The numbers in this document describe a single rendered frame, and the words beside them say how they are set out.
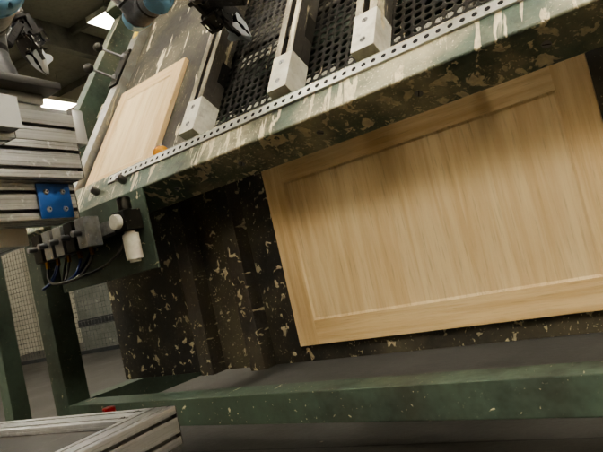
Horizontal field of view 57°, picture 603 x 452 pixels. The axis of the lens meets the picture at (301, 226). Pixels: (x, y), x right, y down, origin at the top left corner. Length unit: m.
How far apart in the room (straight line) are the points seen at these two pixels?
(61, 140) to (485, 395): 1.12
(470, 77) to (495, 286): 0.49
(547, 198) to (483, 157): 0.17
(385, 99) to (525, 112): 0.32
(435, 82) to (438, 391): 0.64
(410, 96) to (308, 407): 0.78
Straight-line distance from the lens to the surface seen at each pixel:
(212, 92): 1.72
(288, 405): 1.48
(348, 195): 1.52
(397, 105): 1.24
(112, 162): 2.04
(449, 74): 1.18
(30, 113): 1.46
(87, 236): 1.74
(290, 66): 1.45
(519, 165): 1.35
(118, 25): 2.90
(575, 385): 1.17
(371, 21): 1.35
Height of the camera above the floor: 0.49
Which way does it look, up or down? 4 degrees up
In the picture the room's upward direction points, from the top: 13 degrees counter-clockwise
